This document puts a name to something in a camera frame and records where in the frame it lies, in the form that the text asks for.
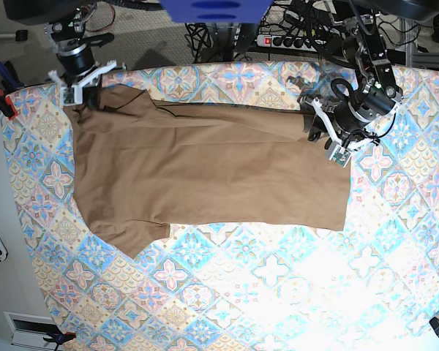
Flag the white power strip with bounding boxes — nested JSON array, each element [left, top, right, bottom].
[[255, 34, 315, 52]]

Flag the red black clamp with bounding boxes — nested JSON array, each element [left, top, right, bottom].
[[0, 88, 17, 120]]

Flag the black corner clamp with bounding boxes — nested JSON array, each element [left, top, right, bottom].
[[429, 317, 439, 338]]

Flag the orange black clamp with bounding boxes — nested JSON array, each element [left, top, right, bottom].
[[43, 325, 77, 350]]

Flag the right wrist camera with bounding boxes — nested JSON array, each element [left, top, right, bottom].
[[61, 86, 75, 106]]

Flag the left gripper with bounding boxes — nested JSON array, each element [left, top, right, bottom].
[[299, 93, 383, 158]]

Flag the white framed device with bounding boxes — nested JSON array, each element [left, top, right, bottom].
[[4, 312, 59, 350]]

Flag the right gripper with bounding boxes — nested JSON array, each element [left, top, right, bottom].
[[48, 49, 127, 109]]

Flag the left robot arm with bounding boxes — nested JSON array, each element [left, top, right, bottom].
[[299, 4, 403, 167]]

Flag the patterned tablecloth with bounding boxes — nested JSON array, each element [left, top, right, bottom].
[[1, 67, 439, 350]]

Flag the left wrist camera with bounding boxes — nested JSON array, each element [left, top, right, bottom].
[[326, 143, 352, 167]]

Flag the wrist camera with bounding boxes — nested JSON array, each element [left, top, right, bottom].
[[61, 86, 75, 106], [326, 143, 352, 167]]

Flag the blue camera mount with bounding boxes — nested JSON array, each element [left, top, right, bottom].
[[160, 0, 273, 23]]

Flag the brown t-shirt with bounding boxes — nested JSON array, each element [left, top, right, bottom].
[[64, 85, 350, 257]]

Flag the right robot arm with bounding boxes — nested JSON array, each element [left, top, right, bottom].
[[45, 3, 126, 108]]

